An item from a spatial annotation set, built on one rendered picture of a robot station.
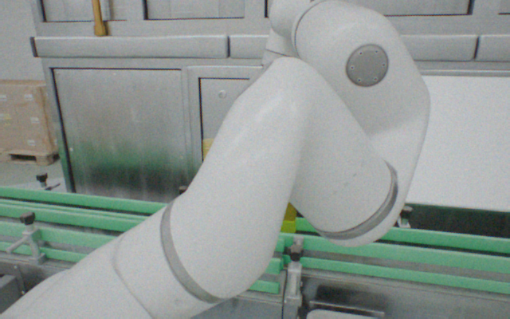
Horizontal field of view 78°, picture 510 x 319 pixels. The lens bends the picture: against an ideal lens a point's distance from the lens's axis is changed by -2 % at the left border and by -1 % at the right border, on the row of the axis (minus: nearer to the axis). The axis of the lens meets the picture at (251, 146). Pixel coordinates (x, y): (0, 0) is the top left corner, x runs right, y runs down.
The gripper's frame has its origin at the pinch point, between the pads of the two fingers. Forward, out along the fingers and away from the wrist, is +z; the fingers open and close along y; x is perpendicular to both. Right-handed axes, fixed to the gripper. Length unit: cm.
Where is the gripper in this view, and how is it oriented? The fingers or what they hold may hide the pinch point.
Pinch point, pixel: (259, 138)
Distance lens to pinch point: 69.3
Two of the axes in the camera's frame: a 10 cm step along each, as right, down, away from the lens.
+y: -2.0, 3.0, -9.3
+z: -2.5, 9.0, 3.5
